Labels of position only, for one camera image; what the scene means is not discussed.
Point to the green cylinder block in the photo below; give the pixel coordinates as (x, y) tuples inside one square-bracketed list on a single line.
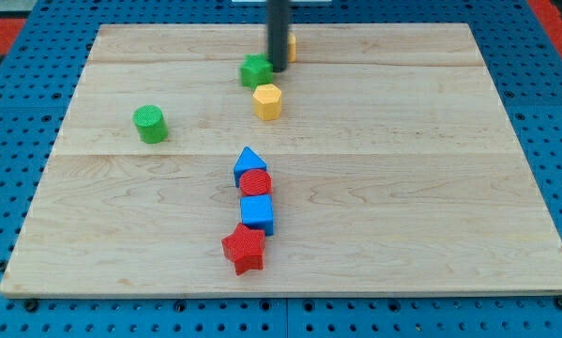
[(150, 123)]

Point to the yellow block behind stick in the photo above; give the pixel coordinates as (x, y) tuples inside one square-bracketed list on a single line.
[(291, 42)]

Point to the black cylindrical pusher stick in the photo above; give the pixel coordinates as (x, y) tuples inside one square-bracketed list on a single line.
[(277, 26)]

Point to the wooden board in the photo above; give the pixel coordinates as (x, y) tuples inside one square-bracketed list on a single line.
[(395, 172)]

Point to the red star block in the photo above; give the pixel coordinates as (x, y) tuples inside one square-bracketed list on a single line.
[(245, 248)]

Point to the blue cube block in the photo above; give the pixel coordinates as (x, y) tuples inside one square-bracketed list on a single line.
[(257, 213)]

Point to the red cylinder block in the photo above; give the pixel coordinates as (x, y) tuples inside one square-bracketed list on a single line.
[(255, 182)]

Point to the green star block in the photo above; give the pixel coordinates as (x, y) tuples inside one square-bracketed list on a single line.
[(255, 70)]

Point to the yellow hexagon block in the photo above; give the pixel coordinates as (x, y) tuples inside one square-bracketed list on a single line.
[(267, 102)]

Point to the blue triangle block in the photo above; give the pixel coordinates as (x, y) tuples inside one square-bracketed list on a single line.
[(247, 160)]

